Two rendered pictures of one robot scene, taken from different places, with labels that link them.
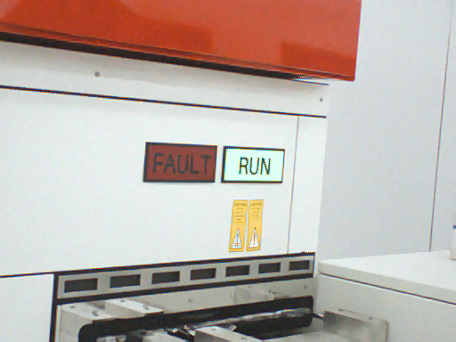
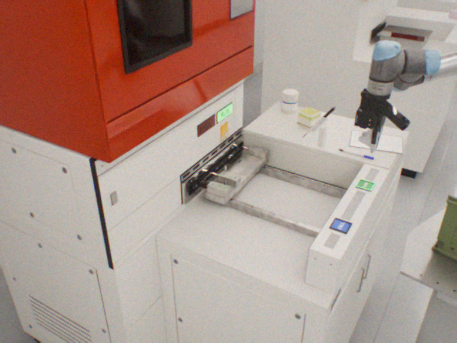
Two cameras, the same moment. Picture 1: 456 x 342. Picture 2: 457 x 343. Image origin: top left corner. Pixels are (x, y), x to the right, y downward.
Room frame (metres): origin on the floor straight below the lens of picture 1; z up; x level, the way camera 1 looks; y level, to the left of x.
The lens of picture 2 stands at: (-0.37, 0.34, 1.85)
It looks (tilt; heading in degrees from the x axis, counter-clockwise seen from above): 31 degrees down; 346
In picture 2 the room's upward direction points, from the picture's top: straight up
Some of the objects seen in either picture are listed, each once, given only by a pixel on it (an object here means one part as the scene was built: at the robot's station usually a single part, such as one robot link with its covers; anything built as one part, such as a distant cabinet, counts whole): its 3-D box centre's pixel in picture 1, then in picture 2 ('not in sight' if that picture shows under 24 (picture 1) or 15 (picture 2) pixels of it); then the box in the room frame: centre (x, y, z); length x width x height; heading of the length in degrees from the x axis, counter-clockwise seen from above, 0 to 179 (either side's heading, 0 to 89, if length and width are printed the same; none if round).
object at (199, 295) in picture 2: not in sight; (288, 271); (0.98, -0.27, 0.41); 0.97 x 0.64 x 0.82; 135
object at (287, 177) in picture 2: not in sight; (293, 179); (1.06, -0.29, 0.84); 0.50 x 0.02 x 0.03; 45
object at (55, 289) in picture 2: not in sight; (131, 253); (1.26, 0.39, 0.41); 0.82 x 0.71 x 0.82; 135
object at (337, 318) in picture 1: (354, 324); (258, 151); (1.21, -0.19, 0.89); 0.08 x 0.03 x 0.03; 45
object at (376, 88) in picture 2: not in sight; (379, 86); (0.79, -0.43, 1.33); 0.08 x 0.08 x 0.05
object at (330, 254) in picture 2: not in sight; (350, 221); (0.69, -0.35, 0.89); 0.55 x 0.09 x 0.14; 135
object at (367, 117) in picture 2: not in sight; (373, 109); (0.80, -0.43, 1.25); 0.09 x 0.08 x 0.12; 45
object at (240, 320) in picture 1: (215, 324); (219, 165); (1.14, 0.00, 0.90); 0.38 x 0.01 x 0.01; 135
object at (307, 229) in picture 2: not in sight; (263, 214); (0.87, -0.10, 0.84); 0.50 x 0.02 x 0.03; 45
